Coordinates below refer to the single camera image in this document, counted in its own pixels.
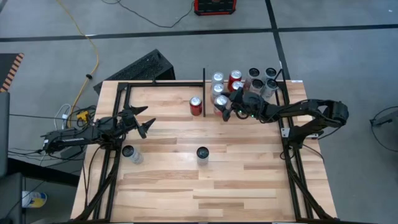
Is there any black aluminium rail frame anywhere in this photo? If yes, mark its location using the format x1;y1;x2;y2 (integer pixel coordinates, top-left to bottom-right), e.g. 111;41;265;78
71;81;206;222
273;79;336;222

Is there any grey stand leg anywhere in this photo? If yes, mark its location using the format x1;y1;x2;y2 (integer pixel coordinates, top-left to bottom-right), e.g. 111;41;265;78
371;110;398;127

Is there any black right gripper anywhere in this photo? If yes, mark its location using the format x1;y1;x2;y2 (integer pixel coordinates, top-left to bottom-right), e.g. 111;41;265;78
223;88;266;122

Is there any white salmon Spindrift can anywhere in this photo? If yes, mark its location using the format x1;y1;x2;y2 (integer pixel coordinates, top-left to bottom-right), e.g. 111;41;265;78
211;71;225;84
210;82;225;97

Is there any red Coca-Cola can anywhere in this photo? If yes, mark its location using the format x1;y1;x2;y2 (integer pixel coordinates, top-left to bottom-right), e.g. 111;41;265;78
228;70;243;83
230;80;244;93
189;95;203;117

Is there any white Celsius energy drink can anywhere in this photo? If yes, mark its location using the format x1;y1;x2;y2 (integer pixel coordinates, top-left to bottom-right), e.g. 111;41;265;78
121;144;144;165
248;78;265;95
263;67;277;82
260;78;279;100
245;67;261;82
196;146;210;166

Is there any blue yellow white container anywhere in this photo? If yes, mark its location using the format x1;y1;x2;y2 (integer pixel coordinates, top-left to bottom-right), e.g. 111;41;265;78
21;190;48;208

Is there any red black equipment case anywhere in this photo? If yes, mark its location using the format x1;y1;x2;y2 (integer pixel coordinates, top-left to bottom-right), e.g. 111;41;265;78
193;0;238;16

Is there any thin black cable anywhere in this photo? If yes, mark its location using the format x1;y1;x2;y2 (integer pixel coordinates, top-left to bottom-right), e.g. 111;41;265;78
8;113;81;122

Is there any black floor cable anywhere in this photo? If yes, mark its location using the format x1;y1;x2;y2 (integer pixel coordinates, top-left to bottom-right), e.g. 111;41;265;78
101;0;195;29

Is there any black mat orange striped edge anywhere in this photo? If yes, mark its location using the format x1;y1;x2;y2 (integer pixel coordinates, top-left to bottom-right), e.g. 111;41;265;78
0;52;25;93

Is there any white magenta Spindrift can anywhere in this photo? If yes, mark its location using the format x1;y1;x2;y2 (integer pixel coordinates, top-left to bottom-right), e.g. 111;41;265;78
213;95;230;116

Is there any thin black shelf side frame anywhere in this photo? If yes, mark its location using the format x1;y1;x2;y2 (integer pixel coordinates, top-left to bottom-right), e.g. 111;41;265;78
201;67;206;118
273;67;285;118

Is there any yellow extension cable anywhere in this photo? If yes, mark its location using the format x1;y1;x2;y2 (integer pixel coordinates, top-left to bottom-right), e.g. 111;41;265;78
55;0;100;128

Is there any grey cabinet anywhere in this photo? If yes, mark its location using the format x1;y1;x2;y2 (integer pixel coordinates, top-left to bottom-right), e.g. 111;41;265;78
0;91;11;178

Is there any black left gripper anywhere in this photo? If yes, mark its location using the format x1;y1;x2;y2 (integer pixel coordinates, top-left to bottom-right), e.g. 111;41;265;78
119;105;157;139

